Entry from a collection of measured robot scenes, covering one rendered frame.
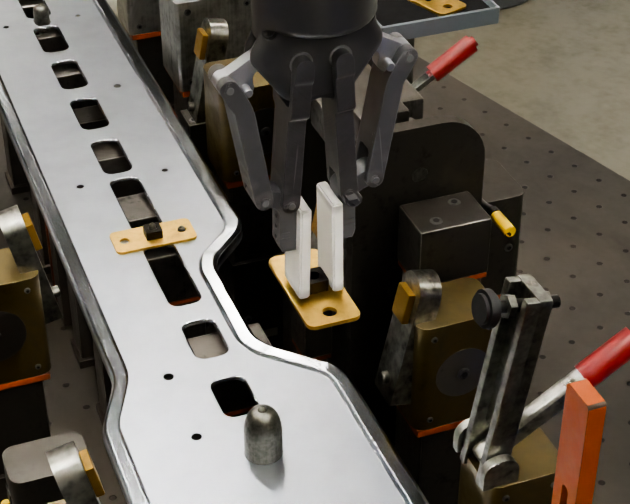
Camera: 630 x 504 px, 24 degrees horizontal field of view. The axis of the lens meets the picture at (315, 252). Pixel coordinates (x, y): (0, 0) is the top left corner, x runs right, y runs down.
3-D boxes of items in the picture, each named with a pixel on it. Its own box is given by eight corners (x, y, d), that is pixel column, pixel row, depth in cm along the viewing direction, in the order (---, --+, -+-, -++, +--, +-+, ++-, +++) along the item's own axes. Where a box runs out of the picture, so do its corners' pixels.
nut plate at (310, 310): (266, 261, 101) (265, 247, 101) (317, 250, 102) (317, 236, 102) (309, 331, 95) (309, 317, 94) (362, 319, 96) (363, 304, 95)
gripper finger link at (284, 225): (298, 184, 92) (253, 192, 91) (297, 249, 95) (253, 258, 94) (289, 172, 93) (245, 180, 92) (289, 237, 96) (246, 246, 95)
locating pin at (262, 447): (239, 458, 124) (237, 399, 120) (275, 449, 125) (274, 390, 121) (252, 483, 121) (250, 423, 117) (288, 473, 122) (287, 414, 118)
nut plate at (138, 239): (117, 255, 145) (116, 245, 145) (108, 235, 148) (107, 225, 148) (198, 239, 148) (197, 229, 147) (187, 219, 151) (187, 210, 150)
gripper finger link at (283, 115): (319, 59, 86) (297, 61, 86) (303, 218, 92) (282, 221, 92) (296, 31, 89) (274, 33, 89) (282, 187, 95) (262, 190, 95)
